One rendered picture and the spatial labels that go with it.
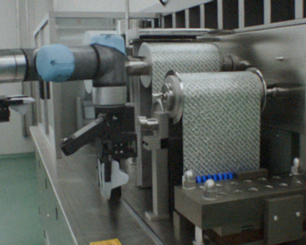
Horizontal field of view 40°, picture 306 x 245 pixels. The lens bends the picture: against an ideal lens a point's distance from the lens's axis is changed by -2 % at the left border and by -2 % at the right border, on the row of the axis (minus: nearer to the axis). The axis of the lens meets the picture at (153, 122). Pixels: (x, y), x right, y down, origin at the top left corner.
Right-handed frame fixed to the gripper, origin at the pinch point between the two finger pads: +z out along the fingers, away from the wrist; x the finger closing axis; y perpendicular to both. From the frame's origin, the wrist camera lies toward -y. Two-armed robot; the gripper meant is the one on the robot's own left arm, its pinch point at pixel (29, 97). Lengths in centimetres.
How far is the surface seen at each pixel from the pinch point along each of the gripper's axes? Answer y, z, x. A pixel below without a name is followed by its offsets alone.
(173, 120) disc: -3, 20, 57
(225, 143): 2, 31, 67
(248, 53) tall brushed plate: -21, 55, 50
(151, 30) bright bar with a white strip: -25.9, 29.5, 30.8
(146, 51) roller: -19.3, 27.3, 31.7
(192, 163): 7, 21, 64
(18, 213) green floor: 153, 64, -211
